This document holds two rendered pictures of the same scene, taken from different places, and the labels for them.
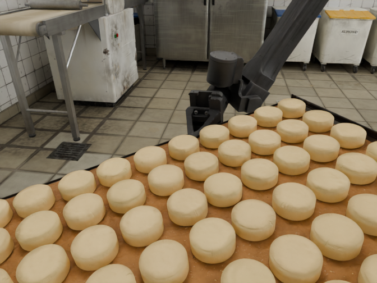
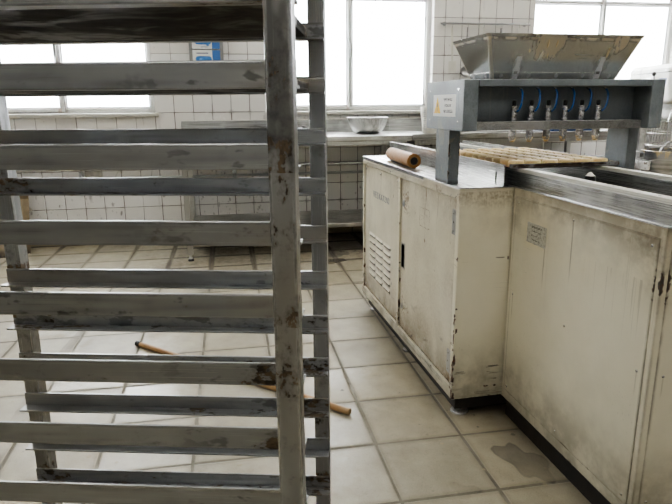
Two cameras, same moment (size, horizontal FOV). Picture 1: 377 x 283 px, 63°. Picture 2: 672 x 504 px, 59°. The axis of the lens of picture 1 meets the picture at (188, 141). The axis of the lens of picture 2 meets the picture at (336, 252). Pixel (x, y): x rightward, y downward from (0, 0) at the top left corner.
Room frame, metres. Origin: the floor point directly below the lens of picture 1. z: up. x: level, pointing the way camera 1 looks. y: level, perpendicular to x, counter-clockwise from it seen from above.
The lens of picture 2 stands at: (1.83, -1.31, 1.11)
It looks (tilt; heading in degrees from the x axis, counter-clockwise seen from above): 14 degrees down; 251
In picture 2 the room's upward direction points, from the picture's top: straight up
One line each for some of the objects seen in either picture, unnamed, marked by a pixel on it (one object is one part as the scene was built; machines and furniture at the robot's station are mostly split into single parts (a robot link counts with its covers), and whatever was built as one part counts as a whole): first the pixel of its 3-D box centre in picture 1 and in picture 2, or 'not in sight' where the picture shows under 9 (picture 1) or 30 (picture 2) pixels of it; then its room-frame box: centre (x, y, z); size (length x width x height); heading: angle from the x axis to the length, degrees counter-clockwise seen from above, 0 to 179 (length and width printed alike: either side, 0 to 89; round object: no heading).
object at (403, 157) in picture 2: not in sight; (402, 157); (0.67, -3.80, 0.87); 0.40 x 0.06 x 0.06; 79
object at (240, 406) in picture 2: not in sight; (173, 404); (1.80, -2.46, 0.51); 0.64 x 0.03 x 0.03; 158
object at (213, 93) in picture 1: (209, 110); not in sight; (0.58, -0.04, 0.98); 0.07 x 0.07 x 0.10; 72
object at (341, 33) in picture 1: (339, 39); not in sight; (4.35, -2.06, 0.38); 0.64 x 0.54 x 0.77; 172
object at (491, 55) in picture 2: not in sight; (543, 60); (0.46, -3.10, 1.25); 0.56 x 0.29 x 0.14; 173
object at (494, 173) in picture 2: not in sight; (433, 158); (0.61, -3.60, 0.88); 1.28 x 0.01 x 0.07; 83
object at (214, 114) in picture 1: (200, 131); not in sight; (0.51, -0.02, 0.96); 0.09 x 0.07 x 0.07; 162
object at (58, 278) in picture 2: not in sight; (162, 278); (1.80, -2.46, 0.78); 0.64 x 0.03 x 0.03; 158
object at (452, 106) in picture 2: not in sight; (538, 130); (0.46, -3.10, 1.01); 0.72 x 0.33 x 0.34; 173
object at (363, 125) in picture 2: not in sight; (367, 125); (0.06, -5.74, 0.94); 0.33 x 0.33 x 0.12
